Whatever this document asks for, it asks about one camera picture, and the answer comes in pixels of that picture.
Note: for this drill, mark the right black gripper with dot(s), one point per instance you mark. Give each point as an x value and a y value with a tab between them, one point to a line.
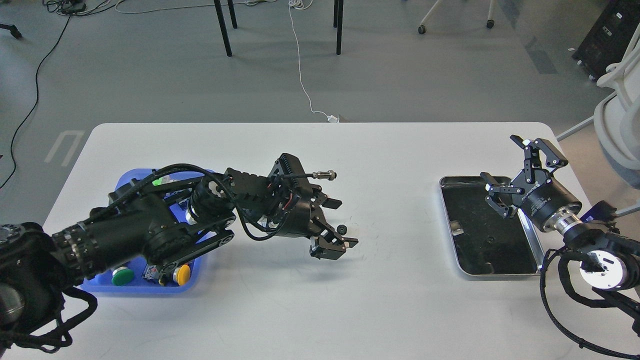
546	198

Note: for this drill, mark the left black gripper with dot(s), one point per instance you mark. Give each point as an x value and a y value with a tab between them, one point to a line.
300	214

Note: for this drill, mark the small black gear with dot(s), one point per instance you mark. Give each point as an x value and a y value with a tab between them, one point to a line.
342	229

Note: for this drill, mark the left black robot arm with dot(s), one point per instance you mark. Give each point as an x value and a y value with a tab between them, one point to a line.
172	216

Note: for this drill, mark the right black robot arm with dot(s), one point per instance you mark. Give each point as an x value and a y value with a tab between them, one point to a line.
596	263

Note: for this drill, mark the small metal part in tray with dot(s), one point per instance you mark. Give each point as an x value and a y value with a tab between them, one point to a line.
456	230

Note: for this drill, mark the silver metal tray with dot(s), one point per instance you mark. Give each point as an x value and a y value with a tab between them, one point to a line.
492	247

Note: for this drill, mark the white office chair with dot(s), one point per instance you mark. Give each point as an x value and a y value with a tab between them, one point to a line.
616	118

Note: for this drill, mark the black equipment case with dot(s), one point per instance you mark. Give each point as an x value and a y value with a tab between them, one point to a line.
607	40

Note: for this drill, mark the white chair base wheels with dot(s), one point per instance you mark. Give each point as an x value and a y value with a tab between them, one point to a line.
442	17

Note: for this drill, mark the black table leg left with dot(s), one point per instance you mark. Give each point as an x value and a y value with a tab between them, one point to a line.
222	23

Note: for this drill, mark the black table leg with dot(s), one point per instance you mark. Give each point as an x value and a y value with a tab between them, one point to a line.
222	23
338	13

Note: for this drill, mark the black table leg right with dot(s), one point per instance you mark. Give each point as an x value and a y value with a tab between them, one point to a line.
338	13

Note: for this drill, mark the blue plastic tray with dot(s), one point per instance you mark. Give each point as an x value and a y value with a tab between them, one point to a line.
101	283

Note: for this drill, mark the yellow push button switch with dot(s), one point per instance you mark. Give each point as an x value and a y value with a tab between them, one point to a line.
179	276

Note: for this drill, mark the green white switch part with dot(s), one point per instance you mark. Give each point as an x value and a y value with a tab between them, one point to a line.
159	181

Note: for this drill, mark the green push button switch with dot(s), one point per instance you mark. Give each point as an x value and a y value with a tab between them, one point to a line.
121	276

